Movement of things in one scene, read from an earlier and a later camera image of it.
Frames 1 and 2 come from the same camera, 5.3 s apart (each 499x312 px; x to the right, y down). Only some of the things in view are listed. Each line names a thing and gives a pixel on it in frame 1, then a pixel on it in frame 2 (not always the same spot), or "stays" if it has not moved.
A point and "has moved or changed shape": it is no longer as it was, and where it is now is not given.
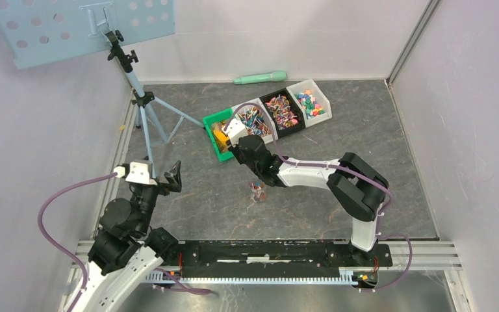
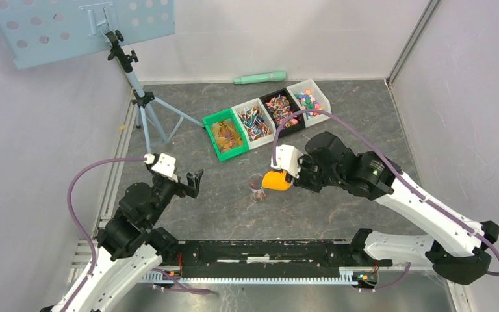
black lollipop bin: [285, 116] stays
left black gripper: [173, 184] -> [193, 179]
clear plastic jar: [256, 191] stays
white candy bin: [316, 106] stays
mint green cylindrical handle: [279, 75] stays
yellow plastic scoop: [220, 137] has moved or changed shape
